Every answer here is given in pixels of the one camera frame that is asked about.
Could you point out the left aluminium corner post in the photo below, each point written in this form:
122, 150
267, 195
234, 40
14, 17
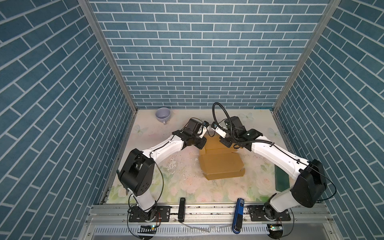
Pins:
92, 20

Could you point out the black marker pen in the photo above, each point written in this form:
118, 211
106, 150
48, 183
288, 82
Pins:
182, 210

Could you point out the lavender ceramic cup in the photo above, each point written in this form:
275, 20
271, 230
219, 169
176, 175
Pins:
163, 115

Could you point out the dark green phone case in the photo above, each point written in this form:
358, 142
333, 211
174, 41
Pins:
282, 181

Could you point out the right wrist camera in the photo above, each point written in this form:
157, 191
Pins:
217, 128

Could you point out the aluminium corner post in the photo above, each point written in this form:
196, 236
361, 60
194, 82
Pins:
92, 20
318, 30

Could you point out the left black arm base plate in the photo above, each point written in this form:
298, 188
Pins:
155, 214

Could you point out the right aluminium corner post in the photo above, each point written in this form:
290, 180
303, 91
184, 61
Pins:
318, 30

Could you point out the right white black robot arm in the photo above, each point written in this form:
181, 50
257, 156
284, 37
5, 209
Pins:
309, 176

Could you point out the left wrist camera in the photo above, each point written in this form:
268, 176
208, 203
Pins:
204, 128

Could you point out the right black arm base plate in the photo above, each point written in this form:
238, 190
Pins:
255, 213

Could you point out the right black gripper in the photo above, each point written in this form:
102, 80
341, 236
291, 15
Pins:
222, 141

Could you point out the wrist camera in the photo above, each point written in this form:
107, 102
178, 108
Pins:
204, 128
217, 128

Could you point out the brown cardboard paper box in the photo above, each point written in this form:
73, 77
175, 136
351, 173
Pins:
220, 162

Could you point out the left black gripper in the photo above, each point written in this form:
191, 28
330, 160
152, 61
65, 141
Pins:
203, 141

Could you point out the aluminium front rail frame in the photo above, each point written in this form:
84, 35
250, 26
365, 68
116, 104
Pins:
209, 222

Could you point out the blue black stapler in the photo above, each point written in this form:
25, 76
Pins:
238, 216

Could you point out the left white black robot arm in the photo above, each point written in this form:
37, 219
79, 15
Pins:
136, 175

